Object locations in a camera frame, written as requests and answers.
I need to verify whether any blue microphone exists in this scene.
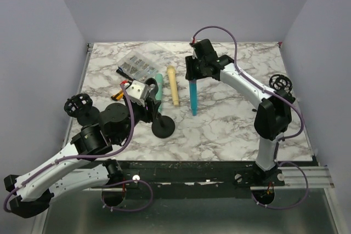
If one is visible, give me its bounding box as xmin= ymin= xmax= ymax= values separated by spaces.
xmin=189 ymin=79 xmax=197 ymax=116

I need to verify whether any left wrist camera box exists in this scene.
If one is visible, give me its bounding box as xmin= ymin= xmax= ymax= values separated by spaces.
xmin=120 ymin=81 xmax=149 ymax=107

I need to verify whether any mint green microphone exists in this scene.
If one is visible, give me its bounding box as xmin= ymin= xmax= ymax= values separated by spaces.
xmin=155 ymin=73 xmax=163 ymax=113

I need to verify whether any black round base mic stand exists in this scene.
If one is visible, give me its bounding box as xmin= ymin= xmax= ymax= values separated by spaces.
xmin=144 ymin=78 xmax=176 ymax=139

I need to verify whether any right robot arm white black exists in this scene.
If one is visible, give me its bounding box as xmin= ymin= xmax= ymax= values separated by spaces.
xmin=185 ymin=39 xmax=292 ymax=186

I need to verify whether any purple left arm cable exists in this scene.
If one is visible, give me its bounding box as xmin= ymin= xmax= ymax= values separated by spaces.
xmin=3 ymin=83 xmax=154 ymax=213

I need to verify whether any aluminium extrusion rail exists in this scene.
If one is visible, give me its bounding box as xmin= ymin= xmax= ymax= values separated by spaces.
xmin=82 ymin=165 xmax=336 ymax=191

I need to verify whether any cream yellow microphone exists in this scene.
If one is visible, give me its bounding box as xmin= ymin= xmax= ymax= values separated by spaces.
xmin=167 ymin=65 xmax=179 ymax=107

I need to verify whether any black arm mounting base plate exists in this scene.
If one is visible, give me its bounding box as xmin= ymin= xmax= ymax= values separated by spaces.
xmin=101 ymin=161 xmax=285 ymax=204

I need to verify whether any black shock mount desk stand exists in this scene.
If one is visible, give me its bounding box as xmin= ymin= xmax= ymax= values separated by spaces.
xmin=64 ymin=93 xmax=100 ymax=126

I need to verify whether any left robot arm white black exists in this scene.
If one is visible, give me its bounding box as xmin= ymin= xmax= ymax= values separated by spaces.
xmin=3 ymin=88 xmax=162 ymax=218

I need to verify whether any clear plastic screw organizer box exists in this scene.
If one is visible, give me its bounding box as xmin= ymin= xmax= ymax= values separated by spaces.
xmin=116 ymin=52 xmax=160 ymax=82

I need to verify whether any black tripod shock mount stand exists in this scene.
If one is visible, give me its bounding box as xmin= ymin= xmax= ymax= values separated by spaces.
xmin=269 ymin=74 xmax=296 ymax=104

